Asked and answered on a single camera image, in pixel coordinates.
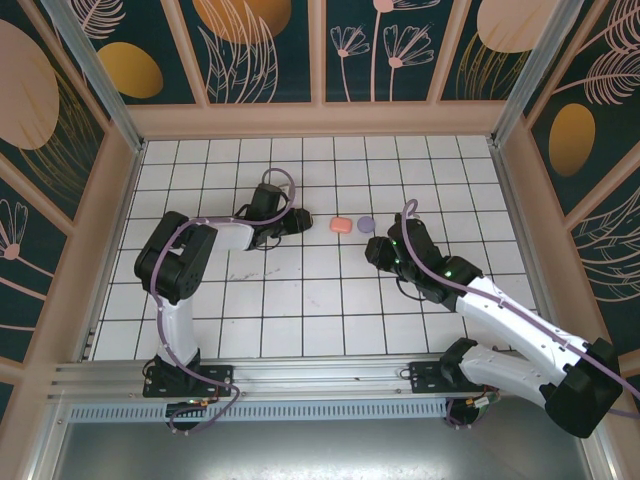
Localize art panel pink flowers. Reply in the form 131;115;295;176
324;0;441;105

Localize art panel orange circle blades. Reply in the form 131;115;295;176
179;0;312;105

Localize art panel pink leaf lines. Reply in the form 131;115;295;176
569;164;640;357

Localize art panel pale circle grass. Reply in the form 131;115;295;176
439;0;541;101

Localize grey metal sheet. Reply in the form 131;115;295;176
49;418;596;480

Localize art panel feathers gold oval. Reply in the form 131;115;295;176
527;0;640;217

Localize art panel large pale circle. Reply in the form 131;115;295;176
0;17;109;226

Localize art panel single flower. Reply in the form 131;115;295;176
0;174;71;362

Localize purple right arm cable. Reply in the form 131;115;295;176
399;198;640;431

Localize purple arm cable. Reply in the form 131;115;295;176
399;198;640;431
149;167;299;437

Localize aluminium side rail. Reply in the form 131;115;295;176
73;141;147;362
487;139;566;351

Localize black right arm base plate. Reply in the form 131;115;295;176
409;360;501;396

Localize aluminium mounting rail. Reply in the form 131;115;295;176
47;362;594;401

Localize slotted grey cable duct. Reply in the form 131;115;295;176
67;402;576;421

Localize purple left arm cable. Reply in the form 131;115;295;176
149;167;299;437

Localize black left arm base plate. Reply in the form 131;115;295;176
143;364;235;399

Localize aluminium corner post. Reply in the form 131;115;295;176
40;0;147;154
492;0;586;146

